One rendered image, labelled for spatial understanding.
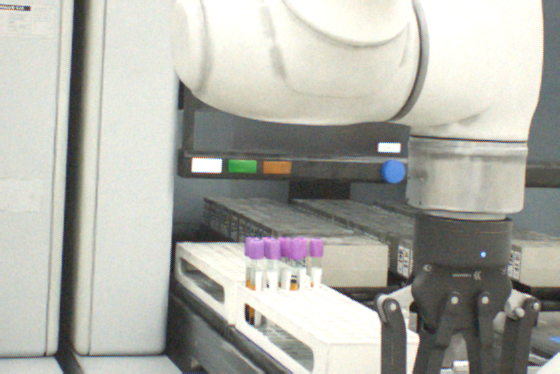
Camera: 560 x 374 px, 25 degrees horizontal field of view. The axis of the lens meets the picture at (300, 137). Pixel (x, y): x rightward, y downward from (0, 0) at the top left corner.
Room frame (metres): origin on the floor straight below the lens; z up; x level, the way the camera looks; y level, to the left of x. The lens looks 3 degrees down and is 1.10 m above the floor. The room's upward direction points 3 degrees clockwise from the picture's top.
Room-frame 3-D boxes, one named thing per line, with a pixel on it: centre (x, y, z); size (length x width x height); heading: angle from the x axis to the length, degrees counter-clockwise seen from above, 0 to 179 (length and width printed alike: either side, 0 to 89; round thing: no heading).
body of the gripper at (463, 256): (0.97, -0.13, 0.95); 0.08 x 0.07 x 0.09; 108
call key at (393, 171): (1.63, -0.12, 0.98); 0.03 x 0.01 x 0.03; 108
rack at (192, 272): (1.56, 0.07, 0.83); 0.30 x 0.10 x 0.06; 18
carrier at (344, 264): (1.64, -0.07, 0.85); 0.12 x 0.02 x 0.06; 109
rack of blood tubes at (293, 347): (1.26, -0.03, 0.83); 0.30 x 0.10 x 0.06; 19
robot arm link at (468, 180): (0.97, -0.13, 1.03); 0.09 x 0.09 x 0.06
